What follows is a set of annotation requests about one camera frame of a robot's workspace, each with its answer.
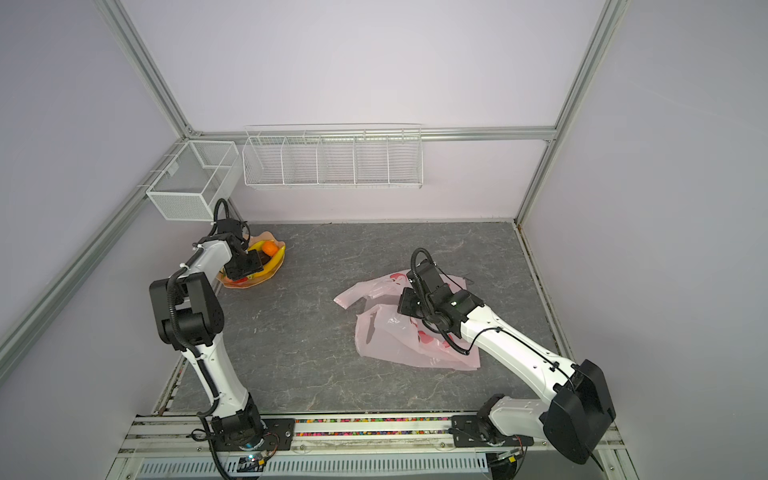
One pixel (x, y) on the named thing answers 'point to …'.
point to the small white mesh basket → (194, 186)
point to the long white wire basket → (354, 155)
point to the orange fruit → (270, 248)
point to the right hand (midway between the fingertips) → (401, 299)
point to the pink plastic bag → (385, 334)
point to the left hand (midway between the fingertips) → (254, 269)
